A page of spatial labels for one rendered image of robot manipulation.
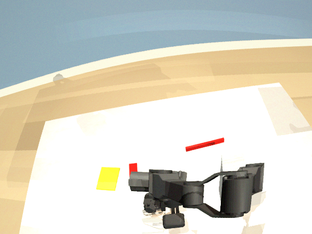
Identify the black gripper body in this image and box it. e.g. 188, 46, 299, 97
162, 200, 185, 229

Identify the yellow flat rectangular plate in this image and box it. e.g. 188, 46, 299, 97
96, 167, 120, 191

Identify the cream plate with two holes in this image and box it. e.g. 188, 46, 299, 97
163, 207, 171, 215

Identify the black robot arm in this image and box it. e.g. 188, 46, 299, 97
128, 162, 265, 218

